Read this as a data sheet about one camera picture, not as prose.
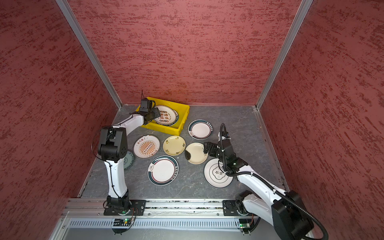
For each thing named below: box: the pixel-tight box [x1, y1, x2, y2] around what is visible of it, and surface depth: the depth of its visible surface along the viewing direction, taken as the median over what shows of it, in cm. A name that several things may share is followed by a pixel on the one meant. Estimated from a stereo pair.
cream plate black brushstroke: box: [185, 142, 209, 165], surface depth 96 cm
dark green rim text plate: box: [164, 105, 179, 127], surface depth 113 cm
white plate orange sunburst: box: [133, 134, 161, 159], surface depth 99 cm
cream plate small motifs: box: [162, 135, 186, 156], surface depth 100 cm
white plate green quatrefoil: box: [203, 158, 234, 189], surface depth 86 cm
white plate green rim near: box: [147, 155, 179, 186], surface depth 87 cm
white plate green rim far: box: [187, 119, 214, 141], surface depth 109 cm
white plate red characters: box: [153, 105, 179, 127], surface depth 113 cm
